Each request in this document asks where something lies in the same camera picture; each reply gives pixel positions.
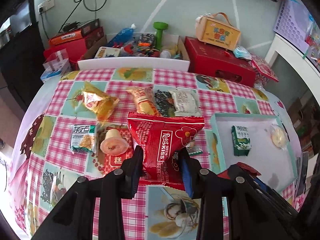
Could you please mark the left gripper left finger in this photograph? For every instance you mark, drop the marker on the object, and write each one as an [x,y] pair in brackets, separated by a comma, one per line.
[73,215]

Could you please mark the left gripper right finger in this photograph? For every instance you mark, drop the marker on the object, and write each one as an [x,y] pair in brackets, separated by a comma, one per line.
[201,183]

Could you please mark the red gold cake packet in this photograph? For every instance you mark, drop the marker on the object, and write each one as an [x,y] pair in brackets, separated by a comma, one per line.
[100,163]

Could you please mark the pink pudding cup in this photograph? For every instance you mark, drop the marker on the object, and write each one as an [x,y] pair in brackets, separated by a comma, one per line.
[114,144]

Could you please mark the red Kiss snack bag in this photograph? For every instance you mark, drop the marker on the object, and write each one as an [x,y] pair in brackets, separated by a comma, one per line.
[160,138]

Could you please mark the black smartphone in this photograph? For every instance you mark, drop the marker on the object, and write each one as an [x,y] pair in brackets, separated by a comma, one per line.
[302,168]

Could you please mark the green white milk carton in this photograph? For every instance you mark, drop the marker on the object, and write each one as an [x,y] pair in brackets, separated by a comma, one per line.
[241,140]

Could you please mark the white tray with teal rim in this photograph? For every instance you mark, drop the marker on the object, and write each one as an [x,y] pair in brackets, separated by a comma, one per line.
[276,165]

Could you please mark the clear-wrapped round yellow cake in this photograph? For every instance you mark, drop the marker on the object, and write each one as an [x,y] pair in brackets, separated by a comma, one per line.
[279,137]

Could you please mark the white green cracker packet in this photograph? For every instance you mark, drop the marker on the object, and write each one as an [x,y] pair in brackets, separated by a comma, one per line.
[83,138]

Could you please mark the small green brown snack packet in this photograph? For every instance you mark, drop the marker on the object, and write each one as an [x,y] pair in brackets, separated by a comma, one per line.
[193,149]

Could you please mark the checkered picture tablecloth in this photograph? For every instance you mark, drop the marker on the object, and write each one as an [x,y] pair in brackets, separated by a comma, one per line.
[89,123]

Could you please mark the yellow transparent snack packet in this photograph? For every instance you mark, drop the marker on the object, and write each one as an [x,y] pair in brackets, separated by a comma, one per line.
[99,102]

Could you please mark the white beige snack packet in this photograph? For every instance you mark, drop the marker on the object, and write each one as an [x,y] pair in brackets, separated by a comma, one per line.
[185,102]

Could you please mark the red patterned lidded box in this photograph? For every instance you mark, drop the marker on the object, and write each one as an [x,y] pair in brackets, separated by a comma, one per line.
[263,71]

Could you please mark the orange bread snack packet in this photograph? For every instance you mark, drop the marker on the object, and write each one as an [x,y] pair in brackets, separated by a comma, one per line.
[144,100]

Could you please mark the black seaweed snack packet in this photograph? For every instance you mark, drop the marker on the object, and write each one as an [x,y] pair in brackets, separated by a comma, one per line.
[165,103]

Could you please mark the clear plastic tissue box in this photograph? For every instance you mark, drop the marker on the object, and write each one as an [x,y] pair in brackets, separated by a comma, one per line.
[57,64]

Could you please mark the light blue tissue pack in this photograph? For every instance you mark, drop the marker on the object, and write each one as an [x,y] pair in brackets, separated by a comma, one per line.
[242,53]

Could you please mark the large red gift box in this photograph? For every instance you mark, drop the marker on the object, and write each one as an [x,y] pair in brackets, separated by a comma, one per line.
[210,60]

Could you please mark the black cabinet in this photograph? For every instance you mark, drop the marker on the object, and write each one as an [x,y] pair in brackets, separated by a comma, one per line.
[21,58]

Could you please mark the dark red stacked box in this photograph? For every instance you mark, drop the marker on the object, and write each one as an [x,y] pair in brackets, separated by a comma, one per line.
[76,48]

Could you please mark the white shelf unit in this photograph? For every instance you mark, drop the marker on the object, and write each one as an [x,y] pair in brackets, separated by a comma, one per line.
[303,67]

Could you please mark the cardboard box of toys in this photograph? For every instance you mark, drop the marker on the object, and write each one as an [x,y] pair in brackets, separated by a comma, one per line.
[136,54]

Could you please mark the orange red flat box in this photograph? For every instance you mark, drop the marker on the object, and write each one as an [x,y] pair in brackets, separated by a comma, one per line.
[79,32]

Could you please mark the blue water bottle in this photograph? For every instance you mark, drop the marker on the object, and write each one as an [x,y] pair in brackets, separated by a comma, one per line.
[122,37]

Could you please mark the purple honeycomb panel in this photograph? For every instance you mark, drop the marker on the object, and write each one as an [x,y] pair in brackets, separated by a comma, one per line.
[293,22]

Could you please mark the green dumbbell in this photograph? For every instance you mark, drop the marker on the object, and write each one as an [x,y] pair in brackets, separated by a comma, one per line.
[160,27]

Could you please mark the yellow gift box with handle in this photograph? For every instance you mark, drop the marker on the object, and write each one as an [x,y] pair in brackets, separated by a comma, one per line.
[217,30]

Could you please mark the white wall socket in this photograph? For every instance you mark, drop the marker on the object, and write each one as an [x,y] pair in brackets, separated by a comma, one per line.
[46,5]

